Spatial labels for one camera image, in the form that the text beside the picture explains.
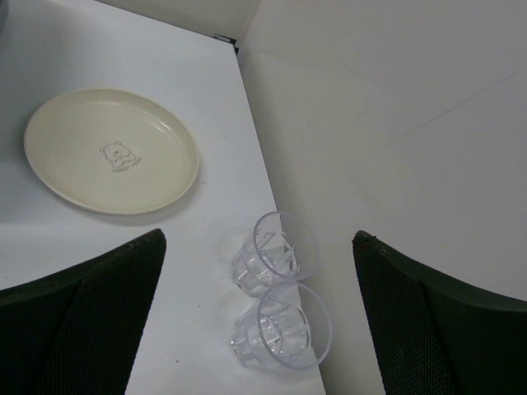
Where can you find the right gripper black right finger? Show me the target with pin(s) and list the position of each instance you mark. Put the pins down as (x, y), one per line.
(434, 334)

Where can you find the grey plastic bin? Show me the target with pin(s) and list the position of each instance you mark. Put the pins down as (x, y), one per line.
(4, 9)

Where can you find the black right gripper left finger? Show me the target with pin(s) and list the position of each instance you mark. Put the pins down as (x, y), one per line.
(77, 331)

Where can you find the clear plastic cup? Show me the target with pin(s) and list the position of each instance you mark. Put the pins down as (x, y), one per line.
(288, 328)
(279, 247)

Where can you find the cream plate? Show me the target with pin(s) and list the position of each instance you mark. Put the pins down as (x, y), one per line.
(112, 152)

